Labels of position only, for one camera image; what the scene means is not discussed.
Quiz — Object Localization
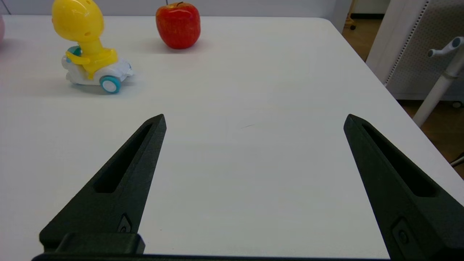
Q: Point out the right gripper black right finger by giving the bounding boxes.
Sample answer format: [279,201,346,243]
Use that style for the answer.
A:
[343,114,464,260]

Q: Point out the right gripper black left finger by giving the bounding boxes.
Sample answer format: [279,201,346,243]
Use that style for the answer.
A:
[39,114,167,251]

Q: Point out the white metal stand pole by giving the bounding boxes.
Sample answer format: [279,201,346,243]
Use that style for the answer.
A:
[413,36,464,127]

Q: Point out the yellow duck toy on scooter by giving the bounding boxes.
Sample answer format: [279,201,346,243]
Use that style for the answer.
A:
[51,0,134,94]

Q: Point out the wooden furniture leg with caster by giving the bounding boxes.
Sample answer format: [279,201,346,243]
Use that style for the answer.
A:
[344,0,358,30]

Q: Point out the white perforated panel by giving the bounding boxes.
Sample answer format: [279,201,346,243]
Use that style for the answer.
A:
[366,0,464,101]

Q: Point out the red apple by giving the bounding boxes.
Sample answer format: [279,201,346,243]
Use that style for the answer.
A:
[156,2,201,50]

